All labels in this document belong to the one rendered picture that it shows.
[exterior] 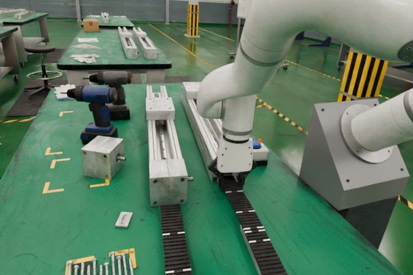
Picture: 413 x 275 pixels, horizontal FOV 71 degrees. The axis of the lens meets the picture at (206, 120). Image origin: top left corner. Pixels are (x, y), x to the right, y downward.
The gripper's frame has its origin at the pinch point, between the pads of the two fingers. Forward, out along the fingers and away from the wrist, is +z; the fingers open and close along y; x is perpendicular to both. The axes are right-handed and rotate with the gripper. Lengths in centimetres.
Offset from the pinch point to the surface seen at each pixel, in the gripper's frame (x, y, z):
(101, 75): 58, -43, -18
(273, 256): -27.9, 1.4, -0.2
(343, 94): 245, 224, 52
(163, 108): 38.6, -17.5, -9.7
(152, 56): 197, -17, 0
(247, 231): -20.1, -1.8, -0.2
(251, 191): -1.1, 6.5, 2.9
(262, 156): 12.3, 14.6, -1.2
